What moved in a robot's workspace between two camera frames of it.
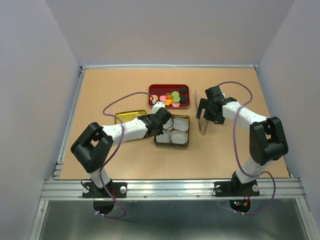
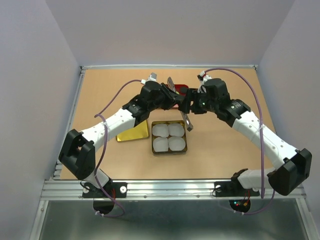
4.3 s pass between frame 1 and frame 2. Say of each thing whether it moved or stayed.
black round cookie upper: stayed
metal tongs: moved
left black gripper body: moved
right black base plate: stayed
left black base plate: stayed
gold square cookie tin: moved
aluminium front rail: stayed
